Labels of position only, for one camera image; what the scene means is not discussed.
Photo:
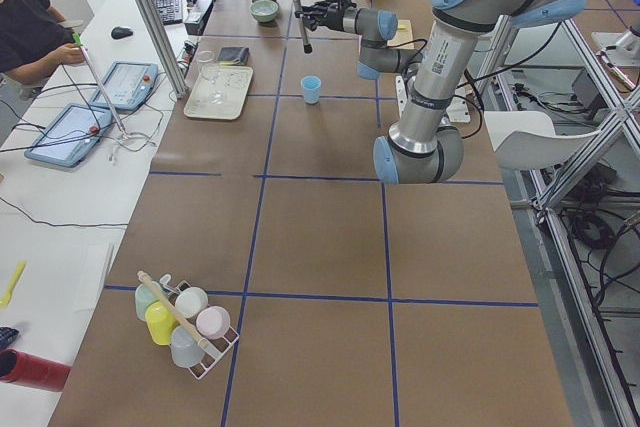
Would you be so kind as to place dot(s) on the metal stick with stand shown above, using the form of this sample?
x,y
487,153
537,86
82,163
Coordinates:
x,y
124,134

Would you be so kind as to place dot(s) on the pink plastic cup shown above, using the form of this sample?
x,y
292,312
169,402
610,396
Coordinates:
x,y
213,322

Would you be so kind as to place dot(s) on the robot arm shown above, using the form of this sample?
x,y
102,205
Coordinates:
x,y
423,146

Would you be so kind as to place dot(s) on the white chair seat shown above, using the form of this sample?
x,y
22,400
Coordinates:
x,y
527,140

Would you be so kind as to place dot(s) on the grey-blue plastic cup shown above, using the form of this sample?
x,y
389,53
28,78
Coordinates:
x,y
185,352

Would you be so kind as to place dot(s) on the white wire cup rack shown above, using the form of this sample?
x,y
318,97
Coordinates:
x,y
214,349

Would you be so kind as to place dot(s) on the black keyboard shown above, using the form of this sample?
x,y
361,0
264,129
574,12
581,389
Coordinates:
x,y
170,11

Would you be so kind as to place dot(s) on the aluminium frame post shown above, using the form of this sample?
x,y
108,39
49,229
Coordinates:
x,y
163,47

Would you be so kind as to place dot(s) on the beige tray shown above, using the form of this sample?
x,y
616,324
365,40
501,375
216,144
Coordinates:
x,y
233,82

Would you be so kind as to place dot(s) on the dark folded cloth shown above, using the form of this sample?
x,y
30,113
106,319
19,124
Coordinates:
x,y
233,55

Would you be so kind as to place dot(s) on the wine glass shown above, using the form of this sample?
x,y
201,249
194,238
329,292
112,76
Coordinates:
x,y
209,71

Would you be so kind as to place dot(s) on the upper blue teach pendant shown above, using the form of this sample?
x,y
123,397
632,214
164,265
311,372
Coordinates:
x,y
128,84

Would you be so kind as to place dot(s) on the yellow plastic cup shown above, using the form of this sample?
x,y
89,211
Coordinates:
x,y
160,323

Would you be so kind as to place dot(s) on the seated person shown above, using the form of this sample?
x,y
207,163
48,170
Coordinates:
x,y
33,41

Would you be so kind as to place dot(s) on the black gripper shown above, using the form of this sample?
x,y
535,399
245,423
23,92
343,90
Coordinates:
x,y
334,19

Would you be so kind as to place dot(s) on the yellow plastic fork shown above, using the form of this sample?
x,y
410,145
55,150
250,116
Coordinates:
x,y
7,293

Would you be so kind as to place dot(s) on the black computer mouse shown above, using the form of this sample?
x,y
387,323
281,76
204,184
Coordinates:
x,y
121,32

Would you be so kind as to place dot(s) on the blue cup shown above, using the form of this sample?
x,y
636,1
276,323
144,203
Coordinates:
x,y
311,89

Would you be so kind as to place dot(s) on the lower blue teach pendant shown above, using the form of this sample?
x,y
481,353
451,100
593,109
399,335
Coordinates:
x,y
69,138

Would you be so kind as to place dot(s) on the wooden cutting board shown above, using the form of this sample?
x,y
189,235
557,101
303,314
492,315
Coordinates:
x,y
403,37

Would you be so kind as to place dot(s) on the green plastic cup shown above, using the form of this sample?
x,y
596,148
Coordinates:
x,y
143,298

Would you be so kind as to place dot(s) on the steel handle utensil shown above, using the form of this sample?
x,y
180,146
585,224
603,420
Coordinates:
x,y
299,14

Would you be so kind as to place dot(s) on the white plastic cup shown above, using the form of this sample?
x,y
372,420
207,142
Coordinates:
x,y
191,301

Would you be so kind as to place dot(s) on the red cylinder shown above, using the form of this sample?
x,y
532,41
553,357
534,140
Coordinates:
x,y
24,369

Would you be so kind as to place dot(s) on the blue teach pendant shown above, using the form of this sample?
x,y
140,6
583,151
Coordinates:
x,y
128,84
69,138

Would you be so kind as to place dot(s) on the green ceramic bowl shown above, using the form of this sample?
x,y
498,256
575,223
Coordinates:
x,y
264,11

